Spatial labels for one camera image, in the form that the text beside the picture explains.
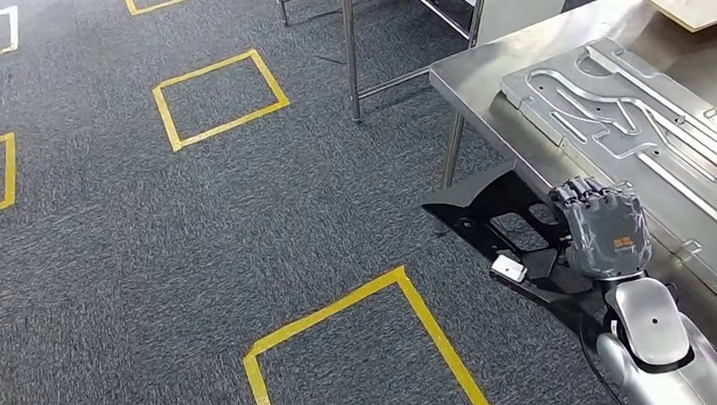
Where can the stainless steel workbench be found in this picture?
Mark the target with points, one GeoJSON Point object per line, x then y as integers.
{"type": "Point", "coordinates": [486, 87]}

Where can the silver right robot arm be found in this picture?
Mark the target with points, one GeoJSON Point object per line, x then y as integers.
{"type": "Point", "coordinates": [650, 317]}

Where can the long black plastic part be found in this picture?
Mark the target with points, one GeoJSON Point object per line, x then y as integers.
{"type": "Point", "coordinates": [484, 191]}

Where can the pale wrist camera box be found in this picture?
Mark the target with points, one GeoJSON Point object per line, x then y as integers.
{"type": "Point", "coordinates": [509, 268]}

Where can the stainless steel side table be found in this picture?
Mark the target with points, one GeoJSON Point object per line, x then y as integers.
{"type": "Point", "coordinates": [350, 42]}

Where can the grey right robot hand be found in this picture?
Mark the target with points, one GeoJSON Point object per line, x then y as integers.
{"type": "Point", "coordinates": [604, 228]}

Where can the stamped sheet metal panel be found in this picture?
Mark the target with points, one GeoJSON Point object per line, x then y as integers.
{"type": "Point", "coordinates": [697, 192]}

